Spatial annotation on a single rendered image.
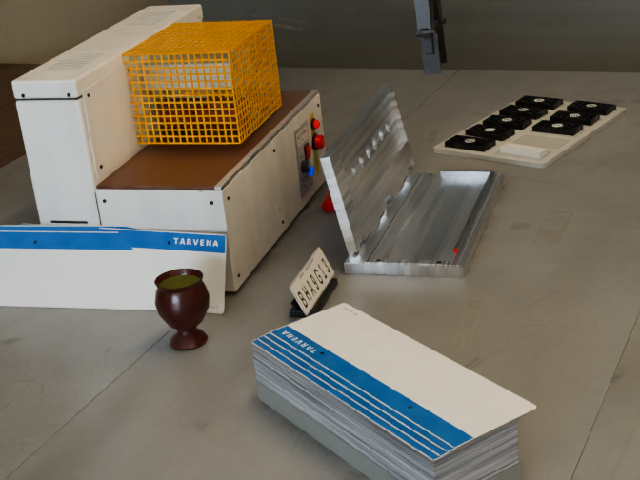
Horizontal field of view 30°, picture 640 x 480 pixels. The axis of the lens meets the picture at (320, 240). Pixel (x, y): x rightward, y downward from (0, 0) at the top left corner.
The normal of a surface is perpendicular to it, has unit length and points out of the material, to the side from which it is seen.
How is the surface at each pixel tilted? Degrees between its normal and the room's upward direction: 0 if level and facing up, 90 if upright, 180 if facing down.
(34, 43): 90
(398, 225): 0
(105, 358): 0
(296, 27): 90
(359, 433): 90
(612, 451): 0
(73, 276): 63
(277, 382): 90
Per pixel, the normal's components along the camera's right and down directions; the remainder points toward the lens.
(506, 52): -0.40, 0.40
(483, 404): -0.10, -0.92
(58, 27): 0.91, 0.07
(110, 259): -0.27, -0.06
